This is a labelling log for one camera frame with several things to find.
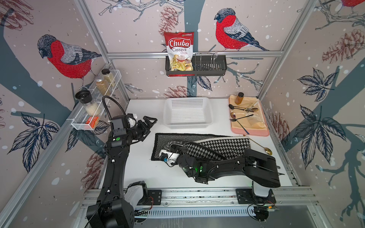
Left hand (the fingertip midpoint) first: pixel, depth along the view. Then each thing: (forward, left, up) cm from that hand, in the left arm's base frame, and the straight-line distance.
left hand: (155, 121), depth 75 cm
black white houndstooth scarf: (-3, -39, -25) cm, 47 cm away
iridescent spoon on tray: (+28, -71, -24) cm, 80 cm away
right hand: (-9, -9, -9) cm, 15 cm away
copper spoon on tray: (+22, -53, -24) cm, 62 cm away
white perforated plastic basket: (+25, -18, -25) cm, 40 cm away
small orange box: (-6, +27, +9) cm, 29 cm away
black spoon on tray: (+32, -53, -24) cm, 67 cm away
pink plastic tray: (+8, -73, -26) cm, 78 cm away
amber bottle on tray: (+35, -59, -18) cm, 71 cm away
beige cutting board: (+25, -67, -25) cm, 75 cm away
